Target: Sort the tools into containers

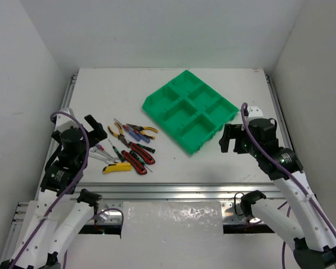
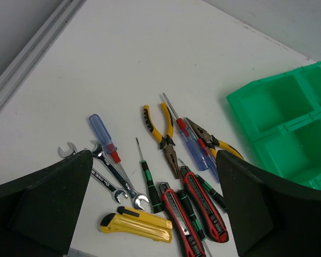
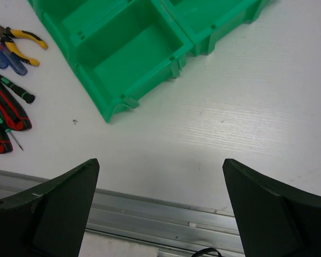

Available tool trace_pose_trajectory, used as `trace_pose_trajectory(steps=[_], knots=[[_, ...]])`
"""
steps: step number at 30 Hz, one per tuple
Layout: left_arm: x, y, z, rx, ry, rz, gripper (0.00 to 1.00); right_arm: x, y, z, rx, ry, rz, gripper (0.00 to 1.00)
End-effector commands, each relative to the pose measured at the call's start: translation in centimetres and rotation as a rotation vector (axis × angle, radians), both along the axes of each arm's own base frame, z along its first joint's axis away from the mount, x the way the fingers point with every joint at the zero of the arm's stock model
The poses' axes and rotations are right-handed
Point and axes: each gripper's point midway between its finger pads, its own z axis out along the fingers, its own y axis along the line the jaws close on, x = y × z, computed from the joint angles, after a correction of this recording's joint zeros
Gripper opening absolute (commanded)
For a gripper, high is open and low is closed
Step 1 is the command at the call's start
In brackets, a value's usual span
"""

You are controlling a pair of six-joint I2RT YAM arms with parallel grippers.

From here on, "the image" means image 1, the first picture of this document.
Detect small blue red screwdriver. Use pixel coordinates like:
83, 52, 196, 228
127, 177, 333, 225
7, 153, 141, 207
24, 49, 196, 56
95, 143, 113, 159

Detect blue red handle screwdriver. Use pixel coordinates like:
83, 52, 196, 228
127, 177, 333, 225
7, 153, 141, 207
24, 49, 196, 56
114, 118, 141, 142

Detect black green precision screwdriver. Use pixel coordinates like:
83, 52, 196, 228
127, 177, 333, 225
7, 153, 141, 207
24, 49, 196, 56
135, 143, 156, 154
129, 150, 152, 172
109, 141, 125, 163

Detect yellow utility knife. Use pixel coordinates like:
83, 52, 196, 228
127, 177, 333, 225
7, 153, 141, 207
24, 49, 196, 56
102, 163, 132, 174

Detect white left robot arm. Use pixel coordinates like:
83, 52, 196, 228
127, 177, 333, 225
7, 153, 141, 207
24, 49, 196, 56
0, 112, 107, 268

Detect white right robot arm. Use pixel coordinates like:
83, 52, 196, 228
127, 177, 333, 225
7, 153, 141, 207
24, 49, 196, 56
219, 118, 336, 268

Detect silver open-end wrench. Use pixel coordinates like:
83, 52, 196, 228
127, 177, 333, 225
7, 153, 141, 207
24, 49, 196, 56
90, 147, 118, 163
89, 152, 120, 164

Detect yellow long-nose pliers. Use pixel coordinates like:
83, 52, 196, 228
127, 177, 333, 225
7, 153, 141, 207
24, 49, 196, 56
108, 122, 130, 148

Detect yellow combination pliers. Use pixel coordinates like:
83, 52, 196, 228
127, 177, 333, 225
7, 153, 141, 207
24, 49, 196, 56
127, 124, 158, 140

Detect green six-compartment organizer tray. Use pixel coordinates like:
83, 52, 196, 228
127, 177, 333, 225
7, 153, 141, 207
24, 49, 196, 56
142, 70, 239, 155

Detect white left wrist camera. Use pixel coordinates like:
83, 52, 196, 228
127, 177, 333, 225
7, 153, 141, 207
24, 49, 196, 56
50, 108, 77, 133

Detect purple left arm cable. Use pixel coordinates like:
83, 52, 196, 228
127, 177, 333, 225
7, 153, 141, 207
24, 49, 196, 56
8, 111, 90, 269

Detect aluminium front rail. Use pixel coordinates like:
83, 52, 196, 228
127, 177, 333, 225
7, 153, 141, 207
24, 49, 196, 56
71, 183, 283, 201

